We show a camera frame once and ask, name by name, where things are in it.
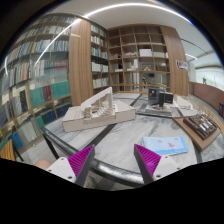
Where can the dark model on wooden board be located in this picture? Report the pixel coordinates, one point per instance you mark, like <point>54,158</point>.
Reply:
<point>200,128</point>

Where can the wooden cubby shelf unit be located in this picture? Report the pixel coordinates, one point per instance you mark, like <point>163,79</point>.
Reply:
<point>138,58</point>

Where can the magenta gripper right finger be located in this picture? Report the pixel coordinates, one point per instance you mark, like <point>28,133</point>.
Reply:
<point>147,161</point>

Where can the white architectural building model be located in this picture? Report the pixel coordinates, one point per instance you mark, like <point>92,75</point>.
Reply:
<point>99,110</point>

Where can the small white model far right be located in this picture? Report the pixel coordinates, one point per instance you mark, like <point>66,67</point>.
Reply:
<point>183,103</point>

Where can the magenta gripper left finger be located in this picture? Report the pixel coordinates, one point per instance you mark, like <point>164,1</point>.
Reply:
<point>80,163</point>

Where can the light blue folded towel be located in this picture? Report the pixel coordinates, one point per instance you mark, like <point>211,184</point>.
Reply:
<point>165,145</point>

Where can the narrow middle bookshelf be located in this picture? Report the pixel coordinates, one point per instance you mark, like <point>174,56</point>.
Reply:
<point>99,58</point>

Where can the glass-front bookshelf with books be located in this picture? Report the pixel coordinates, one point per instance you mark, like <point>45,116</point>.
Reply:
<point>34,83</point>

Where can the black box model on base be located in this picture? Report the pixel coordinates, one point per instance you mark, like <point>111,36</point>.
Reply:
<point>160,103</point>

